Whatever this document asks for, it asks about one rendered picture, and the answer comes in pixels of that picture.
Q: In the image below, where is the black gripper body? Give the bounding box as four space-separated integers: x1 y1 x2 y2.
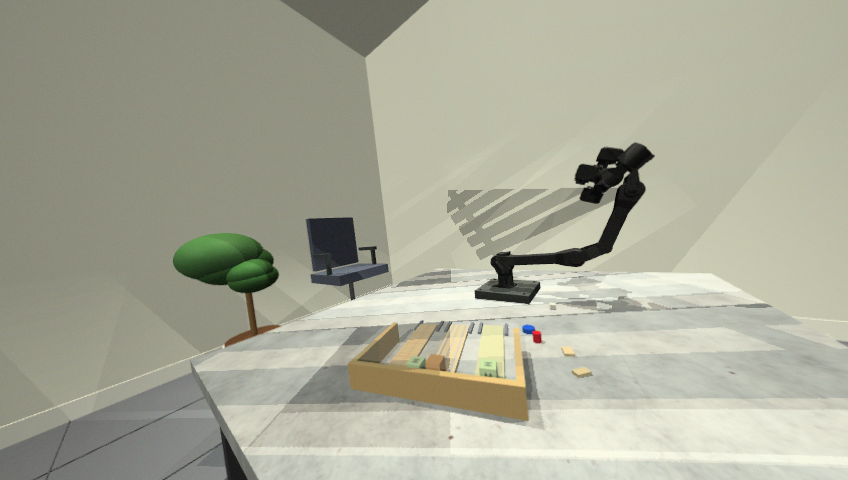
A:
580 146 624 204

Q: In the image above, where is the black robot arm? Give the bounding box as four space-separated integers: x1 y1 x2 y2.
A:
490 142 655 289

